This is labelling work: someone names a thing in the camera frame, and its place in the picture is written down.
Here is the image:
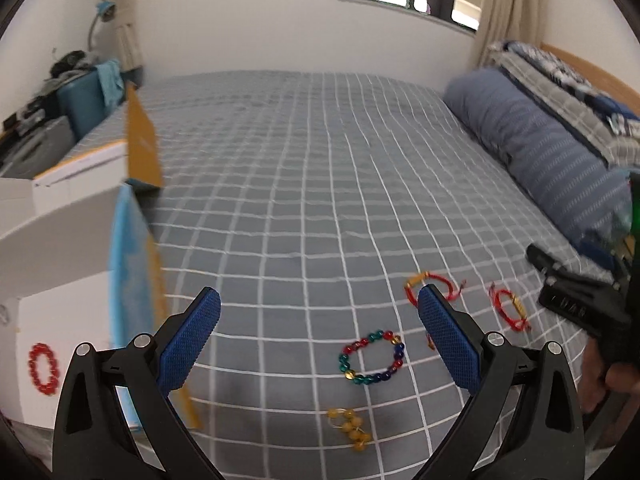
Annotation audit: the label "blue striped pillow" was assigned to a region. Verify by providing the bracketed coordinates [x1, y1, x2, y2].
[443, 67, 634, 252]

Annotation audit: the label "multicolour bead bracelet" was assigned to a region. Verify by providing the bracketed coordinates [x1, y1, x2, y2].
[337, 328, 405, 386]

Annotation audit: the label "blue suitcase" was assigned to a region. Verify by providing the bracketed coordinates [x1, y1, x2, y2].
[55, 67, 125, 142]

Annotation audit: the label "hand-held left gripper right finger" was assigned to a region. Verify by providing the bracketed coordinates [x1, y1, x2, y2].
[416, 283, 587, 480]

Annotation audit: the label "yellow bead bracelet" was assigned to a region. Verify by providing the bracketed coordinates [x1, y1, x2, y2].
[325, 407, 371, 451]

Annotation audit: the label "bed with grey checked sheet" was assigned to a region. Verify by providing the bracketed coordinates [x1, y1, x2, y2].
[75, 70, 623, 480]

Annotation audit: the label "blue desk lamp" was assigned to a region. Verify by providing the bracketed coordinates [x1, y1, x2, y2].
[87, 0, 119, 54]

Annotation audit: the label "black boxes on suitcase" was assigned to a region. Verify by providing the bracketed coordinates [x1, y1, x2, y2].
[0, 94, 57, 137]

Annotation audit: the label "red bead bracelet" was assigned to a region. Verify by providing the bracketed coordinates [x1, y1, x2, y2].
[27, 342, 62, 395]

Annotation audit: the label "tied beige curtain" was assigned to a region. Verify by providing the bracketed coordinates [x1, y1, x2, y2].
[117, 22, 144, 69]

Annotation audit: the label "person's right hand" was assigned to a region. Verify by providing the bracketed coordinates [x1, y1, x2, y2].
[579, 340, 640, 415]

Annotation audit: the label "red string bracelet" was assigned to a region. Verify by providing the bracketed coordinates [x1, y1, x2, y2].
[488, 283, 532, 334]
[403, 270, 469, 307]

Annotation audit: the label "folded grey checked blanket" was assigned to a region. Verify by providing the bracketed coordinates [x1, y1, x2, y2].
[481, 40, 640, 167]

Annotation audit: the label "navy patterned blanket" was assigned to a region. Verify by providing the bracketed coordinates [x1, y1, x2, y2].
[504, 39, 640, 137]

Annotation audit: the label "grey suitcase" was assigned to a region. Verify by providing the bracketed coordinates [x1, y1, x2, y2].
[0, 117, 77, 182]

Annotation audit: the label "wooden headboard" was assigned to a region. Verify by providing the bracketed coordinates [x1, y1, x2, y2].
[539, 42, 640, 111]

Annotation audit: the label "light blue cloth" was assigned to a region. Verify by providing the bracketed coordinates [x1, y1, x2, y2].
[94, 59, 125, 109]

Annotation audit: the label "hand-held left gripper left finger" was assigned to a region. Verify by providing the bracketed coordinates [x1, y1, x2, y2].
[52, 287, 223, 480]

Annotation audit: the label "printed cardboard box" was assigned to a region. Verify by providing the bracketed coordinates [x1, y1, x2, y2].
[0, 82, 207, 432]

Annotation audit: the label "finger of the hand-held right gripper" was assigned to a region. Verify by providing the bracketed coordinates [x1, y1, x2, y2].
[577, 238, 618, 273]
[526, 243, 568, 283]

